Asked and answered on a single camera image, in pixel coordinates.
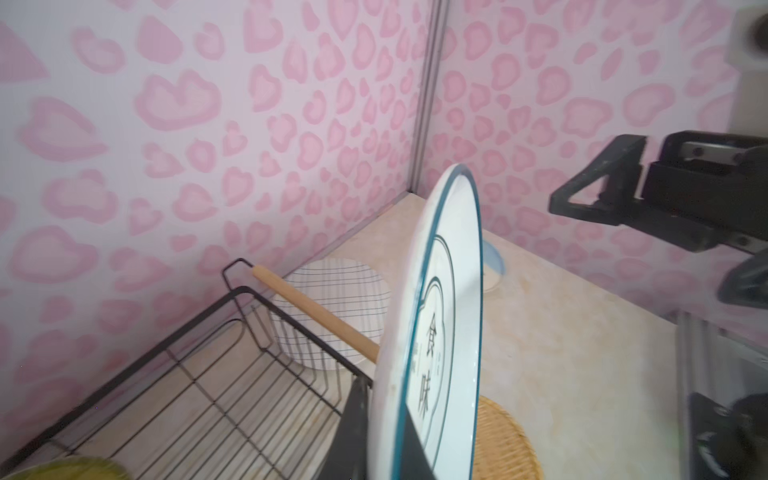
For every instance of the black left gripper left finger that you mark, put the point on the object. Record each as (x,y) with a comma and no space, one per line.
(346,458)

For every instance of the green woven bamboo tray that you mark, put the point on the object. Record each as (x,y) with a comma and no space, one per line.
(73,468)

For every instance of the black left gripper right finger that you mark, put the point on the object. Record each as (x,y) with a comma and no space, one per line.
(412,463)

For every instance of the tan woven bamboo tray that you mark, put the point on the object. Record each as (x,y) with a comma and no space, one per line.
(502,451)

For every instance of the white grid pattern plate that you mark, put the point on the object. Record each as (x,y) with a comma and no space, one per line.
(353,292)

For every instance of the cream and blue plate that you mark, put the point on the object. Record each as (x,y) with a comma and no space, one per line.
(494,268)

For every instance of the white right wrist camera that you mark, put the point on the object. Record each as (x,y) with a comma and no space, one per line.
(747,54)

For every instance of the white cloud motif plate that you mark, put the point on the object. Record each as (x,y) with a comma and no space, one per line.
(430,356)

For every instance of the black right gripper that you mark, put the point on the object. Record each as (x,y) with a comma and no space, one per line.
(704,190)

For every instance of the black wire dish rack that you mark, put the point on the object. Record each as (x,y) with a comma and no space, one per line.
(216,399)

